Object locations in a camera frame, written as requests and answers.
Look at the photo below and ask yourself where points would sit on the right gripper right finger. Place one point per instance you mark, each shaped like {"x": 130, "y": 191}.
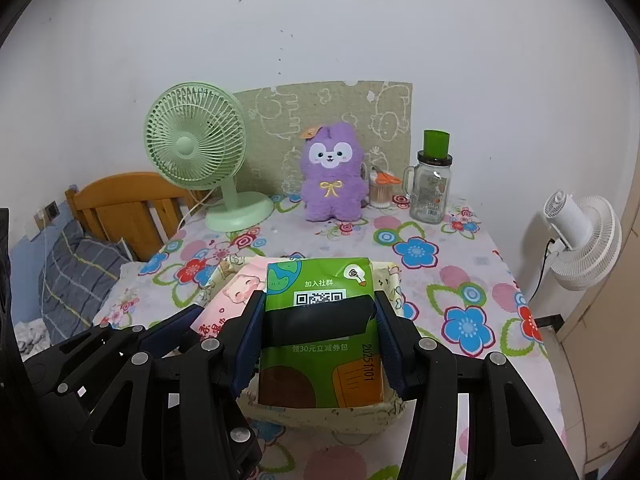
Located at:
{"x": 510, "y": 435}

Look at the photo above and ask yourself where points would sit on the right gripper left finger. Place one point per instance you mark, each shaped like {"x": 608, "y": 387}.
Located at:
{"x": 178, "y": 417}

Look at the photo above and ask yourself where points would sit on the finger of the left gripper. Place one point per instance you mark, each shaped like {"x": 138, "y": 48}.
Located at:
{"x": 125, "y": 339}

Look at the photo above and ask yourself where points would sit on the pink cartoon tissue pack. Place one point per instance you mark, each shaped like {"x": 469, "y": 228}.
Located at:
{"x": 228, "y": 290}

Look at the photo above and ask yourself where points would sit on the green tissue pack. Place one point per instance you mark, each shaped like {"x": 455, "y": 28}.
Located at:
{"x": 319, "y": 335}

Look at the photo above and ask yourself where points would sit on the crumpled white clothes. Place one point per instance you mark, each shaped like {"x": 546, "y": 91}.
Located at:
{"x": 31, "y": 338}

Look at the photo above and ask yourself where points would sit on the grey plaid pillow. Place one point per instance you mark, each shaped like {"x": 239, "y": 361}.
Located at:
{"x": 79, "y": 272}

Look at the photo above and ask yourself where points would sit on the floral tablecloth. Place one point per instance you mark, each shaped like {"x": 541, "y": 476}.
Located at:
{"x": 448, "y": 278}

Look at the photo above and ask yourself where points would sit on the yellow cartoon fabric box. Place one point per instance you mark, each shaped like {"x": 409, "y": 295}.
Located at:
{"x": 325, "y": 409}

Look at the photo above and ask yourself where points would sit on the white standing fan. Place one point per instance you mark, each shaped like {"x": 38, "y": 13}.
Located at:
{"x": 587, "y": 242}

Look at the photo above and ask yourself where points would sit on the green desk fan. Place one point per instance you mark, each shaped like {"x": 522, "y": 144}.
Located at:
{"x": 195, "y": 136}

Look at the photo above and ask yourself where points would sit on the glass jar green lid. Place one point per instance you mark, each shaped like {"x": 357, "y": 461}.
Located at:
{"x": 427, "y": 184}

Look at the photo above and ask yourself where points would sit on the toothpick jar orange lid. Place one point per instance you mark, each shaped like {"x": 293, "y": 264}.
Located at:
{"x": 382, "y": 187}

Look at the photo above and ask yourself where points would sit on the purple plush toy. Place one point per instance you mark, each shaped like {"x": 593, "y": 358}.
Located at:
{"x": 331, "y": 163}

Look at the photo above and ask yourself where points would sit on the cardboard cartoon panel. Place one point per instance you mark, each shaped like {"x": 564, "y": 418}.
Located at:
{"x": 276, "y": 117}

